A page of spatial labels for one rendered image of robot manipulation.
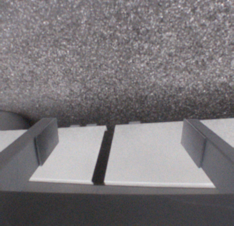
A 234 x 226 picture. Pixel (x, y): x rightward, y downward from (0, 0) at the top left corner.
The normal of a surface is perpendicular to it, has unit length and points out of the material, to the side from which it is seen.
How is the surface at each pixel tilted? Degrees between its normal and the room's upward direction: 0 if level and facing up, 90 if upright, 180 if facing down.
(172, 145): 90
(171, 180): 90
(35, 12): 0
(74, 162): 90
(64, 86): 0
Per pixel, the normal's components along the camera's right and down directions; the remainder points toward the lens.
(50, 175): -0.22, -0.76
